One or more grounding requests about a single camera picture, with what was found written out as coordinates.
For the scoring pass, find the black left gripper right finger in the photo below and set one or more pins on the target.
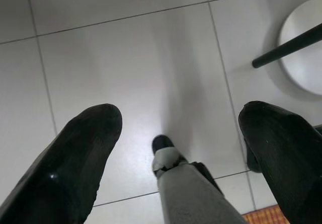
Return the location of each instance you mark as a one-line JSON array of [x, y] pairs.
[[289, 163]]

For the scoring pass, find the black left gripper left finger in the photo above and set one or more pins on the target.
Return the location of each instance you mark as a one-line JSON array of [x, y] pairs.
[[63, 171]]

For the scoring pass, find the orange woven mat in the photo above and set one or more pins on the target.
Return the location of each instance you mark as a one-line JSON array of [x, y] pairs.
[[261, 217]]

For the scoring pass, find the white round stand base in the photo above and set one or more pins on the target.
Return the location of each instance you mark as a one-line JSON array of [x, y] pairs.
[[302, 70]]

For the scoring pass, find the grey robot left leg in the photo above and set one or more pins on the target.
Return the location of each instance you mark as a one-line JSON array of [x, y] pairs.
[[191, 198]]

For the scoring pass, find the black stand rod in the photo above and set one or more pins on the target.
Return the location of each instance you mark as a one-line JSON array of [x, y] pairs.
[[281, 49]]

